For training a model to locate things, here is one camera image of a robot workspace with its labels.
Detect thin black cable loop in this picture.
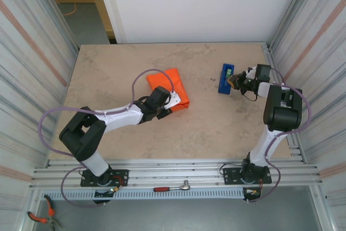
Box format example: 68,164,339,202
239,90,258,102

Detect orange floor cable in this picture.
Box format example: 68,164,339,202
62,3,77,17

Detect red-handled ratchet wrench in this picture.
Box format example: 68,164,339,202
153,180,192,193

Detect blue tape dispenser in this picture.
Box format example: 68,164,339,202
217,63,235,95

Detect orange cloth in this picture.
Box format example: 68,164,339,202
146,68,190,113

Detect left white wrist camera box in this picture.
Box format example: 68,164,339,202
166,91,181,109

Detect black under-rail bracket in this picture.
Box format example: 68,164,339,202
242,187,262,204
93,187,119,205

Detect orange-handled pliers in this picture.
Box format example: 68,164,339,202
28,194,64,229

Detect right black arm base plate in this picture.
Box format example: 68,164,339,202
223,166,272,186

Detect white slotted cable duct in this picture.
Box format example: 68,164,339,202
40,187,245,201

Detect aluminium rail frame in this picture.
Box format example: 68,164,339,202
29,157,324,190

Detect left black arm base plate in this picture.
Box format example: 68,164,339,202
80,169,129,188

